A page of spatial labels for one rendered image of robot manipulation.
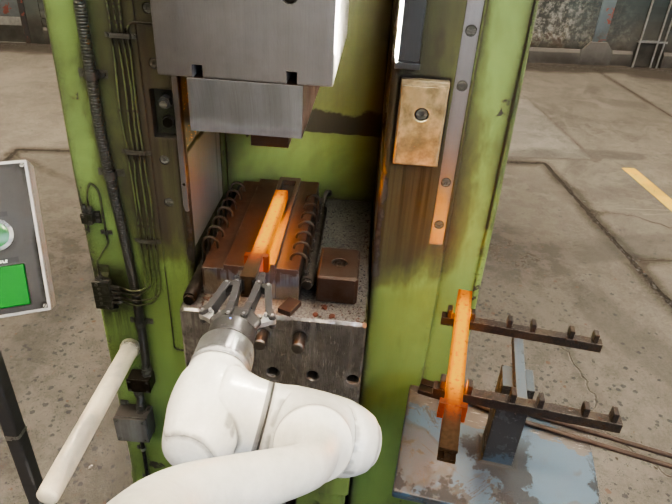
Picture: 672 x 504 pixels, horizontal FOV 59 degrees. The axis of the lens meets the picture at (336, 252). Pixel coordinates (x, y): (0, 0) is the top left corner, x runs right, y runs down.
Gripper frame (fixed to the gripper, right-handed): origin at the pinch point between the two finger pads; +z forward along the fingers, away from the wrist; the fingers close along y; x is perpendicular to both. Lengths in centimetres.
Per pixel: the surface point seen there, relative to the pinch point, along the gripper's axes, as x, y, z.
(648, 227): -106, 195, 234
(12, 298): -4.7, -42.4, -7.0
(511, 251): -106, 104, 193
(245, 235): -5.1, -5.8, 21.8
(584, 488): -37, 68, -11
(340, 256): -6.1, 15.5, 17.9
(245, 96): 29.9, -2.3, 9.9
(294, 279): -7.2, 6.6, 9.6
